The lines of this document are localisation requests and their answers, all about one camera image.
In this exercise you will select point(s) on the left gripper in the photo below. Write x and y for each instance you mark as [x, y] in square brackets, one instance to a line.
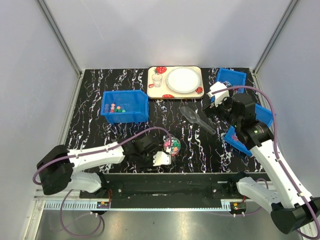
[141, 167]

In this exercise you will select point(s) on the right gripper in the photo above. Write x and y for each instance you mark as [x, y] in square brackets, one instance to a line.
[227, 100]

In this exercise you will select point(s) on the scooped star candies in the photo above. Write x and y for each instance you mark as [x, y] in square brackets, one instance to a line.
[172, 145]

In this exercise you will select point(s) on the clear plastic jar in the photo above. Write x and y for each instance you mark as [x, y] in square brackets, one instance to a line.
[172, 146]

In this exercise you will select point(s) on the blue bin of star candies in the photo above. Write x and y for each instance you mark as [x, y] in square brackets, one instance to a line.
[125, 106]

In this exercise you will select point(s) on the clear plastic scoop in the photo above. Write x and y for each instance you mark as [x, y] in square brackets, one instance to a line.
[194, 118]

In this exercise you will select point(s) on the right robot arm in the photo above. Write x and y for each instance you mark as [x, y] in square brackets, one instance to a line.
[292, 206]

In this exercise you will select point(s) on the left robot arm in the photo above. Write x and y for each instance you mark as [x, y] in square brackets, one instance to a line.
[65, 169]

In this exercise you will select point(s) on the blue bin of gummy candies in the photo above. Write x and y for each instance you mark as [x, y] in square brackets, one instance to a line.
[263, 115]

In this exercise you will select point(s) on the blue bin of lollipops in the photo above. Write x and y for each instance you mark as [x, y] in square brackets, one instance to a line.
[229, 78]

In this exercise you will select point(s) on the white plate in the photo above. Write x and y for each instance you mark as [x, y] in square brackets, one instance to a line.
[183, 80]

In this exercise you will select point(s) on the strawberry pattern tray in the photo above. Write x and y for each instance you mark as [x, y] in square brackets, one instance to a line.
[164, 92]

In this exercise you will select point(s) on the clear drinking glass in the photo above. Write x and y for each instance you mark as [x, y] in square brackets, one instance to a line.
[157, 80]

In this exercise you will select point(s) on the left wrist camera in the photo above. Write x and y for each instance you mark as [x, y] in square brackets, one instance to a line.
[161, 158]

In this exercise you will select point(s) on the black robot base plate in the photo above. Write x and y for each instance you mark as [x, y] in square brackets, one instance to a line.
[123, 185]

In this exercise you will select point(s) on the aluminium front rail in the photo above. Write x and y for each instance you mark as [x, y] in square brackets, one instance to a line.
[95, 202]

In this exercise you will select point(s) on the right aluminium corner post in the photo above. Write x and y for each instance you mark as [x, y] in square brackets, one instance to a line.
[276, 34]

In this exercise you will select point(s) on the aluminium corner post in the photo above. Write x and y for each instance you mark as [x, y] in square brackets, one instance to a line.
[58, 35]
[276, 34]

